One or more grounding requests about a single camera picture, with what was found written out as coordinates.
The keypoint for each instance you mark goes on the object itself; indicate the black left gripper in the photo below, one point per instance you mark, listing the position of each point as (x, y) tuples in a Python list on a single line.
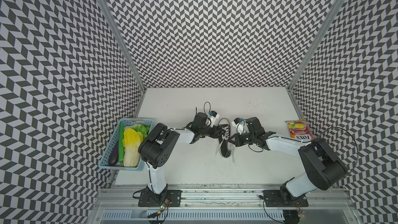
[(215, 131)]

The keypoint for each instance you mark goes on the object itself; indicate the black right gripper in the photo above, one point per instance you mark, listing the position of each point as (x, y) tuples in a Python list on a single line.
[(237, 142)]

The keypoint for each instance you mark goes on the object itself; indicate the black canvas sneaker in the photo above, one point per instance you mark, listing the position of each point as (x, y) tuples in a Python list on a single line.
[(224, 149)]

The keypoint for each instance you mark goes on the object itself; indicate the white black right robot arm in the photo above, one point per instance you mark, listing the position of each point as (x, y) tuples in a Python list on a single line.
[(322, 166)]

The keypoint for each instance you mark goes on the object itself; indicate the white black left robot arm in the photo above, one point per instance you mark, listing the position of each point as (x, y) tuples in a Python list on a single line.
[(158, 146)]

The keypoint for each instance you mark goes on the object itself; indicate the orange candy bag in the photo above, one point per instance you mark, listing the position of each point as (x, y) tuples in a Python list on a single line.
[(299, 130)]

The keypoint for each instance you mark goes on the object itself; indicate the green toy lettuce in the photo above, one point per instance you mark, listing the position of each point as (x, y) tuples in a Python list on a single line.
[(142, 128)]

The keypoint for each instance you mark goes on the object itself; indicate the yellow toy cabbage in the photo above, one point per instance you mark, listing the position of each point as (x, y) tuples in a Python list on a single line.
[(132, 141)]

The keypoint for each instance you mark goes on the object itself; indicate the green toy cucumber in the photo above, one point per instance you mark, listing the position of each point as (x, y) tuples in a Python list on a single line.
[(120, 143)]

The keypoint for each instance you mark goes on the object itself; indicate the purple toy eggplant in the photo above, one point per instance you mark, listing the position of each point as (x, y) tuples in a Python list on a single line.
[(114, 156)]

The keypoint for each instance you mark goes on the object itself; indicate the light blue plastic basket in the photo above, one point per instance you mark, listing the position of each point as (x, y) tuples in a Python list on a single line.
[(103, 163)]

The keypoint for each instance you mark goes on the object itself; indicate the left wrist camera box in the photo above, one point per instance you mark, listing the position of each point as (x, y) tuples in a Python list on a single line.
[(212, 118)]

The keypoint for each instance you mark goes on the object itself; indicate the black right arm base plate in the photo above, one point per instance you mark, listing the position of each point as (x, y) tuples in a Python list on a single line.
[(277, 198)]

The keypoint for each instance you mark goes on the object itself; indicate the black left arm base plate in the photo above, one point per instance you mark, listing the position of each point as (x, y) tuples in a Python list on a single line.
[(150, 199)]

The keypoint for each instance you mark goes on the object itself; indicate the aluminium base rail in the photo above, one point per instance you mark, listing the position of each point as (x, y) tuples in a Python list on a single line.
[(222, 204)]

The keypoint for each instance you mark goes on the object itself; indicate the aluminium left corner post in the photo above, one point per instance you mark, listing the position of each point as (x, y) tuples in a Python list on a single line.
[(120, 41)]

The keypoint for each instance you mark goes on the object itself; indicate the aluminium corner post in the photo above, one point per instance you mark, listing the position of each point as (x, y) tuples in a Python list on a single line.
[(330, 17), (120, 41)]

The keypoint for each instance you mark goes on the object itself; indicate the aluminium right corner post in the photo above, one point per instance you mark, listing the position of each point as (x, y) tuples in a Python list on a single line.
[(330, 17)]

